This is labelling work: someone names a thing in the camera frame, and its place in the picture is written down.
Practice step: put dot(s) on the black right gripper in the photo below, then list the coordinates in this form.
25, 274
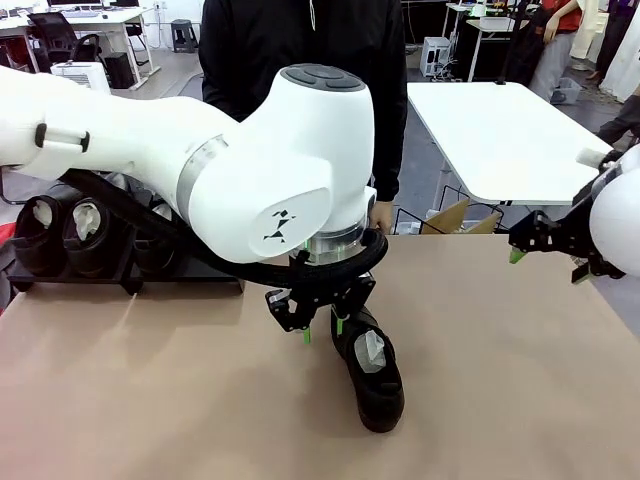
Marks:
565, 235

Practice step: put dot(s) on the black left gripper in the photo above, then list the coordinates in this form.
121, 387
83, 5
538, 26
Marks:
330, 292

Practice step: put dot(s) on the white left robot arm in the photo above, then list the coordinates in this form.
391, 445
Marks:
250, 175

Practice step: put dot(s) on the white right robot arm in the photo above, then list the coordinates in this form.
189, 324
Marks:
620, 225

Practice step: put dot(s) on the person left forearm black sleeve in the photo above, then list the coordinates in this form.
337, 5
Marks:
392, 165

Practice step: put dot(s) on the person left hand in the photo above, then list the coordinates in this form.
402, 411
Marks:
384, 217

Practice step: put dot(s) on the white tissue paper stuffing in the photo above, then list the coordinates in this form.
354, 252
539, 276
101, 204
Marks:
89, 220
44, 215
370, 350
162, 210

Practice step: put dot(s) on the brown cardboard box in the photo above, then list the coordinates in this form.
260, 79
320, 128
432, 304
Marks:
450, 220

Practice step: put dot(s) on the white folding table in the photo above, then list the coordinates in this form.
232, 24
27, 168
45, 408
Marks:
500, 140

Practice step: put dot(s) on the right black tray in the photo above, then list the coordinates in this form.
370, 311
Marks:
190, 286

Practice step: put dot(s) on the background person dark trousers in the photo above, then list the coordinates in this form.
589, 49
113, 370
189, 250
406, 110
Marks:
620, 120

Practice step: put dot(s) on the grey plastic storage bin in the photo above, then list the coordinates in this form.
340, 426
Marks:
567, 90

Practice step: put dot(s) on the mannequin red top grey trousers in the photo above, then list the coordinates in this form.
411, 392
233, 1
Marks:
552, 60

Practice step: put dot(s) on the white hanging garment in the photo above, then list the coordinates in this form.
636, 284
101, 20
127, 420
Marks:
627, 65

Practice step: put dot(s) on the dark denim apron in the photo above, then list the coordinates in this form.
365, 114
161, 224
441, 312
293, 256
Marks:
530, 45

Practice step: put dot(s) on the cream hanging garment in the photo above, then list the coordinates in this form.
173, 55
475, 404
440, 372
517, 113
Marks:
590, 30

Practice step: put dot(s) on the dark purple hanging garment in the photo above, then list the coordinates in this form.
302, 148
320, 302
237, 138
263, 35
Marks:
612, 35

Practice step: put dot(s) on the white computer case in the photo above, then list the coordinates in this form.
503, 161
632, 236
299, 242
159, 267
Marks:
434, 50

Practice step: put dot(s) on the person torso black jacket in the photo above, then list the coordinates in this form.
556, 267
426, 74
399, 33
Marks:
250, 50

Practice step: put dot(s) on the red grey fabric bundle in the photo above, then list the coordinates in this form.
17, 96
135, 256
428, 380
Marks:
5, 250

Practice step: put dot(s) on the black computer tower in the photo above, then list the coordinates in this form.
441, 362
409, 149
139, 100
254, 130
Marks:
119, 70

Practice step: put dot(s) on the grey plastic step stool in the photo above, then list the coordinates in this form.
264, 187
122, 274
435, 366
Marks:
182, 25

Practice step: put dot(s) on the white air purifier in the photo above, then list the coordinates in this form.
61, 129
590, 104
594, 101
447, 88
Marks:
80, 77

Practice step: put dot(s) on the black office chair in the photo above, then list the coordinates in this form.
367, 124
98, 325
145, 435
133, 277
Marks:
135, 30
55, 35

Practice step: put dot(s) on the white office desk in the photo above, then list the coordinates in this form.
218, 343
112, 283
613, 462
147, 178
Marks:
100, 22

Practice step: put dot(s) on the white frame desk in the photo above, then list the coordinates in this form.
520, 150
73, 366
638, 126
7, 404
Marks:
492, 24

